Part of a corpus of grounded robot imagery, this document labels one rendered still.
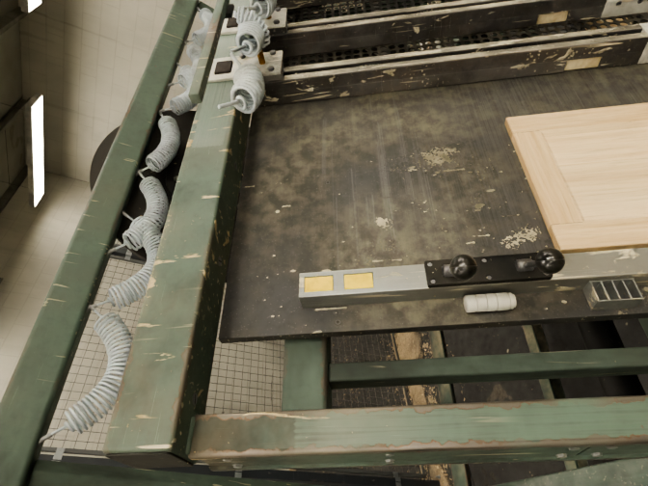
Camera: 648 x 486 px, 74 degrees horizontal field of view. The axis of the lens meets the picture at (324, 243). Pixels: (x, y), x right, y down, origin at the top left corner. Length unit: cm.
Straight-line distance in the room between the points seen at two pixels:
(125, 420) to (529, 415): 55
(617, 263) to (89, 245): 124
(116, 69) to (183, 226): 604
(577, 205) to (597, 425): 42
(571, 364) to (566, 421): 17
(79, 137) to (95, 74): 109
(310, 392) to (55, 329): 71
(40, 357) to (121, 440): 58
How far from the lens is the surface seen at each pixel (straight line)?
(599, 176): 102
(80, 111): 730
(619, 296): 83
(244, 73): 96
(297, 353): 79
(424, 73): 119
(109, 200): 146
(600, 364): 86
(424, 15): 138
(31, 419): 119
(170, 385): 68
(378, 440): 65
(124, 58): 672
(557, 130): 110
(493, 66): 122
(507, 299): 77
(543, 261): 67
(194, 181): 91
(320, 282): 76
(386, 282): 75
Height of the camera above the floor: 194
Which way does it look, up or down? 19 degrees down
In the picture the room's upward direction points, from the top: 76 degrees counter-clockwise
